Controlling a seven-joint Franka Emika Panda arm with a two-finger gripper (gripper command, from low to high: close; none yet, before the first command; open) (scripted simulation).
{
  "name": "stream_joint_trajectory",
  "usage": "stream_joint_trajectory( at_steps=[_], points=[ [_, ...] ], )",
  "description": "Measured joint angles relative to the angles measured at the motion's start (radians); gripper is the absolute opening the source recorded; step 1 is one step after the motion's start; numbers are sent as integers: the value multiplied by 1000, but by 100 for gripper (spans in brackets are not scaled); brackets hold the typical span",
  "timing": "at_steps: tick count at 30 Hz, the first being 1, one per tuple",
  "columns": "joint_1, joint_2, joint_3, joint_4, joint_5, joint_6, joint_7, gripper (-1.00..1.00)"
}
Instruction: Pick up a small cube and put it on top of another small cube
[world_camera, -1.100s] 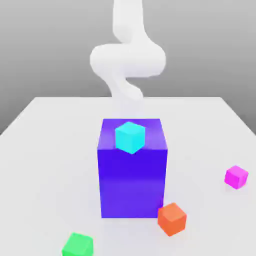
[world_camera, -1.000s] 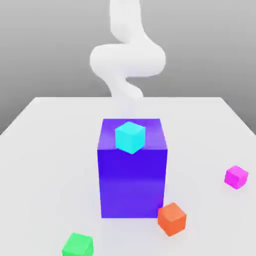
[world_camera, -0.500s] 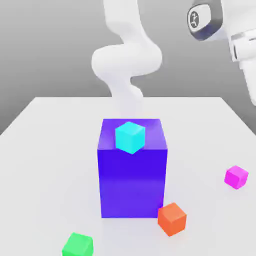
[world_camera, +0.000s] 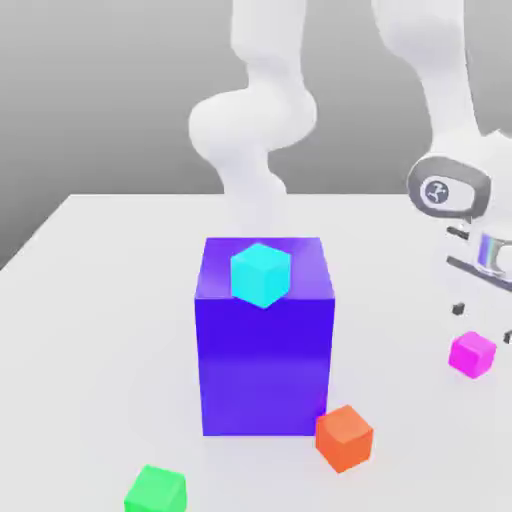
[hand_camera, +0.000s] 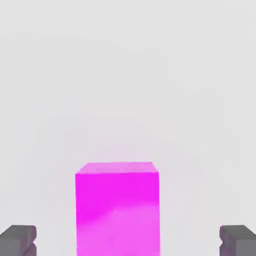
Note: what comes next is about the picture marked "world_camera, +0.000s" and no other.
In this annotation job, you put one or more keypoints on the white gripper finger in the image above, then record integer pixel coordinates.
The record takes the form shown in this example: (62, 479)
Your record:
(508, 337)
(458, 308)

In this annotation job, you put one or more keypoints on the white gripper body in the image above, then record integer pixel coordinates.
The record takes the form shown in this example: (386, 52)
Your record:
(472, 276)

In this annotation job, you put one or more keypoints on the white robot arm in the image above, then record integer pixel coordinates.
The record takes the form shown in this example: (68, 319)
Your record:
(256, 120)

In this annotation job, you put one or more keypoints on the small magenta cube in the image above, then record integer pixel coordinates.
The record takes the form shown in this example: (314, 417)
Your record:
(472, 355)

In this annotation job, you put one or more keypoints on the small orange cube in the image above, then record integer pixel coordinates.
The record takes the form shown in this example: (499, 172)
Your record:
(344, 440)

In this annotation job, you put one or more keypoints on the small cyan cube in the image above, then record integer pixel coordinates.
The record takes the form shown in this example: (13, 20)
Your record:
(260, 276)

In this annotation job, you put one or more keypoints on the small green cube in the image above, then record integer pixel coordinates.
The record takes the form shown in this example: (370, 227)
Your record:
(156, 492)

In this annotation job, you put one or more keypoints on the large blue box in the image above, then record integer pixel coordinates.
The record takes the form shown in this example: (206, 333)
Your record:
(264, 368)

